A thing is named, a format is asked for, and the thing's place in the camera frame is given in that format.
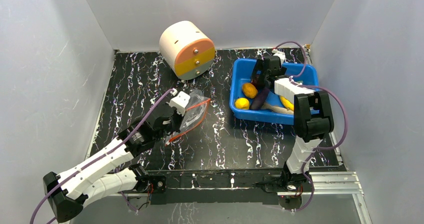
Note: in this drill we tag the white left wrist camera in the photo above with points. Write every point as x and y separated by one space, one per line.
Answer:
179 101

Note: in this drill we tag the cylindrical wooden drawer box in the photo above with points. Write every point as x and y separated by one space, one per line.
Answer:
187 50

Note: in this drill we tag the purple toy eggplant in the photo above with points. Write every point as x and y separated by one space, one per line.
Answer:
259 100

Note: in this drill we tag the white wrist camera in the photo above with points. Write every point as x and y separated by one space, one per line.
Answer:
179 101
280 54

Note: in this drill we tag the yellow toy pear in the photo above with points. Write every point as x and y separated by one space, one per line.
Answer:
242 103

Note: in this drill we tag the grey toy fish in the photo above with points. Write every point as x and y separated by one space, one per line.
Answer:
277 109

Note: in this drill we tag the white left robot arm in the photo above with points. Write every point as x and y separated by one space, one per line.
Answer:
69 192

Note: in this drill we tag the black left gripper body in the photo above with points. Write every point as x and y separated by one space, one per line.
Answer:
175 126

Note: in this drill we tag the dark red toy fruit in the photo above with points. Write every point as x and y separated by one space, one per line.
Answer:
256 83

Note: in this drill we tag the clear orange-zip bag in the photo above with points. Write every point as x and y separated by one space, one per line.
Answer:
195 114

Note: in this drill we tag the orange toy lemon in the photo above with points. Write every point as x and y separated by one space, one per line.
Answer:
249 90

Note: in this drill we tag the yellow toy banana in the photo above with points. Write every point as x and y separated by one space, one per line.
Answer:
286 103

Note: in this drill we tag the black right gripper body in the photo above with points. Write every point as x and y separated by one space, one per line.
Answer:
262 71

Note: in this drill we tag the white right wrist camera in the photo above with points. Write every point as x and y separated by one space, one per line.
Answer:
280 54

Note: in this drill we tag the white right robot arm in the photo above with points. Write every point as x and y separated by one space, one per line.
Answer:
312 117

